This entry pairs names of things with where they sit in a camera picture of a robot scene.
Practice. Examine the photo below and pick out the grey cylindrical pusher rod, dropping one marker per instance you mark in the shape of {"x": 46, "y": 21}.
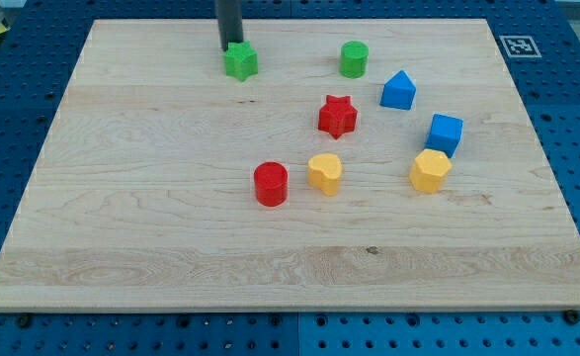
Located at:
{"x": 229, "y": 21}

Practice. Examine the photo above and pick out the green cylinder block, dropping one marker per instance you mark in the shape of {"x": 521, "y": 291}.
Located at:
{"x": 353, "y": 59}

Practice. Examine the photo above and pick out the blue cube block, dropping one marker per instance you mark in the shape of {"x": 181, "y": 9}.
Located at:
{"x": 444, "y": 134}

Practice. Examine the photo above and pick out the blue triangular prism block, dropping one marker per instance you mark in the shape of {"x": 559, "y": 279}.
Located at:
{"x": 398, "y": 92}

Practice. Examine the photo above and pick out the white fiducial marker tag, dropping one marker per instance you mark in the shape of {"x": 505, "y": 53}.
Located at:
{"x": 519, "y": 46}

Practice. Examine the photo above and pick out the yellow hexagon block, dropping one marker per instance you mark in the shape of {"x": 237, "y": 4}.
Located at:
{"x": 429, "y": 171}

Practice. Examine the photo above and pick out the green star block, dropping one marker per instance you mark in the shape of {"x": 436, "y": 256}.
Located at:
{"x": 240, "y": 61}

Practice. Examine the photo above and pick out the light wooden board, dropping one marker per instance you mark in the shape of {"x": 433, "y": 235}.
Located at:
{"x": 143, "y": 196}

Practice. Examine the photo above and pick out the red star block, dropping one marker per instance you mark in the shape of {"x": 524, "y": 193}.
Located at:
{"x": 337, "y": 116}

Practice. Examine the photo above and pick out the red cylinder block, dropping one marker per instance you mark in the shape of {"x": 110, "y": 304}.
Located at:
{"x": 271, "y": 183}

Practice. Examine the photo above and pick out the yellow heart block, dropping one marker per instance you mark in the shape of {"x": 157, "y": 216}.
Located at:
{"x": 324, "y": 172}

